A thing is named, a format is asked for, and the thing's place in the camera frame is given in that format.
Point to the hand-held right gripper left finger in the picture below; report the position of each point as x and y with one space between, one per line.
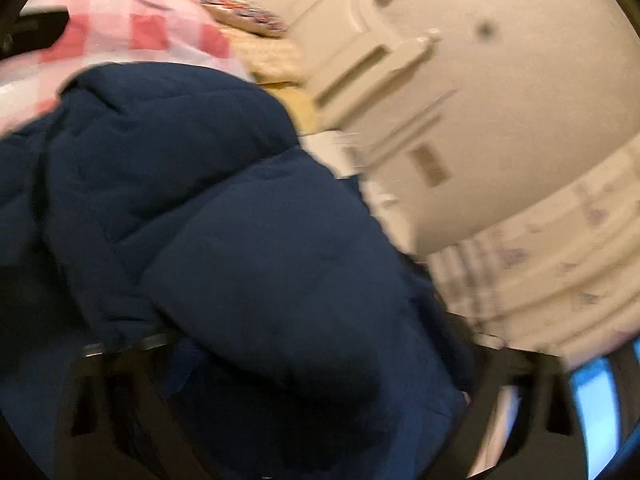
147 410

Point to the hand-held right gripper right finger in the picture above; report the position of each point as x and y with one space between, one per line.
537 385

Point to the navy puffer jacket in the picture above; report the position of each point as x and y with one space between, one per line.
215 240

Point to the window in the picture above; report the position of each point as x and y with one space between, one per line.
597 405

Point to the red white checkered blanket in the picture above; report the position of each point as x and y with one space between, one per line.
135 25

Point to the pale patterned curtain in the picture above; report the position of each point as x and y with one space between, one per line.
545 265

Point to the patterned round pillow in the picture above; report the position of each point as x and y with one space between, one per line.
242 12

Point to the cream quilted bedding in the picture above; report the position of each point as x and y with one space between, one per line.
270 57

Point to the cream panelled wardrobe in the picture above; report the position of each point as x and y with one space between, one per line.
345 45

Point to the wall switch plate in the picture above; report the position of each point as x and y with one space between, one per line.
428 165

